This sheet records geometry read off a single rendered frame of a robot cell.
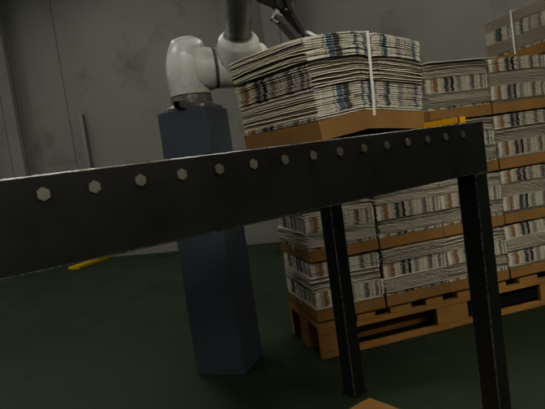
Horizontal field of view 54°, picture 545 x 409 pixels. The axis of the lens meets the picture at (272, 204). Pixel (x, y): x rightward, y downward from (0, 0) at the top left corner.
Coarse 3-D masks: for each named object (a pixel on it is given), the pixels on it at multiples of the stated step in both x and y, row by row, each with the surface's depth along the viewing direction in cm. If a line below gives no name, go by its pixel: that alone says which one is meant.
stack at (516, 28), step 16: (544, 0) 226; (512, 16) 244; (528, 16) 234; (544, 16) 226; (496, 32) 254; (512, 32) 244; (528, 32) 236; (544, 32) 227; (496, 48) 255; (512, 48) 246
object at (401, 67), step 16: (384, 48) 128; (400, 48) 132; (416, 48) 135; (384, 64) 128; (400, 64) 131; (416, 64) 135; (384, 80) 128; (400, 80) 132; (416, 80) 135; (384, 96) 129; (400, 96) 132; (416, 96) 136; (384, 128) 129; (400, 128) 132
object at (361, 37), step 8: (360, 32) 123; (360, 40) 123; (376, 40) 126; (360, 48) 124; (360, 56) 124; (376, 56) 127; (360, 64) 123; (368, 64) 125; (376, 64) 127; (368, 72) 125; (376, 72) 127; (360, 80) 124; (368, 80) 125; (376, 80) 127; (368, 88) 126; (376, 88) 127; (368, 96) 126; (376, 96) 128; (368, 104) 126; (376, 104) 127; (368, 128) 125; (376, 128) 127
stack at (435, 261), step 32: (512, 128) 224; (544, 128) 229; (416, 192) 213; (448, 192) 216; (512, 192) 225; (544, 192) 229; (288, 224) 223; (320, 224) 202; (352, 224) 206; (384, 224) 210; (416, 224) 214; (448, 224) 218; (512, 224) 227; (544, 224) 230; (288, 256) 231; (352, 256) 207; (384, 256) 210; (416, 256) 214; (448, 256) 218; (512, 256) 226; (544, 256) 231; (288, 288) 239; (320, 288) 204; (352, 288) 208; (384, 288) 211; (416, 288) 215; (512, 288) 227; (544, 288) 231; (384, 320) 211; (416, 320) 230; (448, 320) 219; (320, 352) 207
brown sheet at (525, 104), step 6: (498, 102) 221; (504, 102) 222; (510, 102) 222; (516, 102) 223; (522, 102) 224; (528, 102) 225; (534, 102) 226; (540, 102) 226; (492, 108) 220; (498, 108) 221; (504, 108) 222; (510, 108) 223; (516, 108) 223; (522, 108) 224; (528, 108) 225; (534, 108) 226
